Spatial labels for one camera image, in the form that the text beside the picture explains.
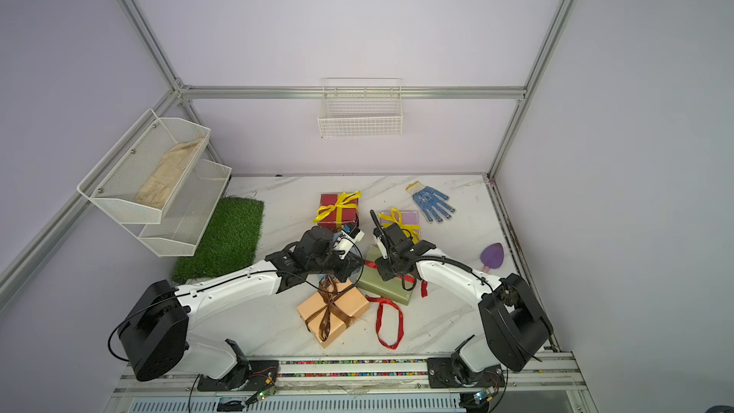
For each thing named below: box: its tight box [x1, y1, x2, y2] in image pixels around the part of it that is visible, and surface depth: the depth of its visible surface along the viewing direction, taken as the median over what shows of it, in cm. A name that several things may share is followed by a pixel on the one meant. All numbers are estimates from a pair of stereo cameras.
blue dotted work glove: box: [405, 181, 456, 223], surface depth 113 cm
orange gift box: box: [296, 280, 370, 348], surface depth 80 cm
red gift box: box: [317, 194, 359, 228], surface depth 101 cm
